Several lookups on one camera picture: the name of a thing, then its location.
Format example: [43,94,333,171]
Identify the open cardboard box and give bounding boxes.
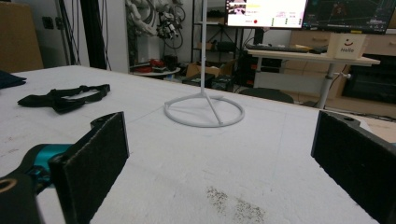
[186,60,236,78]

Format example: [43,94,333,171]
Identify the white foam mat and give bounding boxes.
[0,64,381,224]

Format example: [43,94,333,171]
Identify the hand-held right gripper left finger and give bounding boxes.
[48,111,130,224]

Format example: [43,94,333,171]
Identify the black metal shelf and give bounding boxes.
[191,0,244,63]

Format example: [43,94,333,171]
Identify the dark cloth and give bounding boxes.
[0,69,27,91]

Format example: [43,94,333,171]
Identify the white robot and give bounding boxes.
[125,0,188,40]

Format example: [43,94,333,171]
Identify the dark computer monitor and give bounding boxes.
[302,0,396,35]

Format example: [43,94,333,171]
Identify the white box with smiley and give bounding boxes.
[326,32,368,60]

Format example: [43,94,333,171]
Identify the bright computer monitor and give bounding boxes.
[225,0,308,29]

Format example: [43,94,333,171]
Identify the black keyboard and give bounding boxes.
[246,43,302,54]

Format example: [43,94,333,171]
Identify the wooden drawer cabinet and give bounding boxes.
[289,29,396,57]

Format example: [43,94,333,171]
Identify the brown cardboard panel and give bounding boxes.
[0,1,45,74]

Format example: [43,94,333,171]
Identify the white wire display rack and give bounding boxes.
[163,0,246,129]

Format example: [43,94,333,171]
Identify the white desk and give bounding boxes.
[246,48,381,110]

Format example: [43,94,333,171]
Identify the black cabinet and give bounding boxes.
[342,54,396,105]

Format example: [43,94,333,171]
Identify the black round stool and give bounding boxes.
[239,87,294,105]

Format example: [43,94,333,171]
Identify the black frame post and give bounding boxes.
[79,0,108,71]

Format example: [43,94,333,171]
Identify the round white table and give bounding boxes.
[130,66,181,78]

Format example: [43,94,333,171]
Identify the black strap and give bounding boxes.
[17,83,111,115]

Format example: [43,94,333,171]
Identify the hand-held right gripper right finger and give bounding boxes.
[310,110,396,224]

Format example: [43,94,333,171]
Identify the black hanging cables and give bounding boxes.
[57,0,80,66]

